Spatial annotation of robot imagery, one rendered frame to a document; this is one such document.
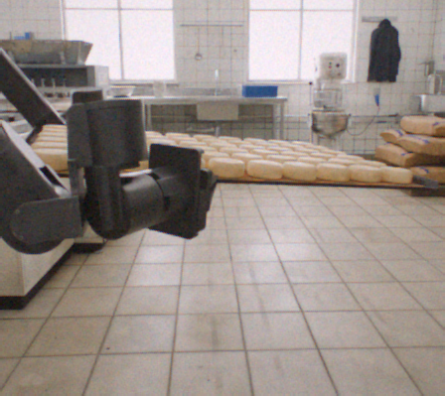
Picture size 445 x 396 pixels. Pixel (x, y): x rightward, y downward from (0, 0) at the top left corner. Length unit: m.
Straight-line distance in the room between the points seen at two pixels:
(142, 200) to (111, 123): 0.07
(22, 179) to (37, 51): 2.53
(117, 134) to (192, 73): 5.46
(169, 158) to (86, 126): 0.12
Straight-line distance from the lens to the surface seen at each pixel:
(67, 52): 2.87
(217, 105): 5.25
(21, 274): 2.37
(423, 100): 5.89
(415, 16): 6.50
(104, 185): 0.41
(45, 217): 0.41
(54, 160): 0.56
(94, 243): 2.99
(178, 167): 0.49
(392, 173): 0.74
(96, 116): 0.41
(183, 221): 0.50
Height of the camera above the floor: 1.10
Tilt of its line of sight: 11 degrees down
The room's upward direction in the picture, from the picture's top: straight up
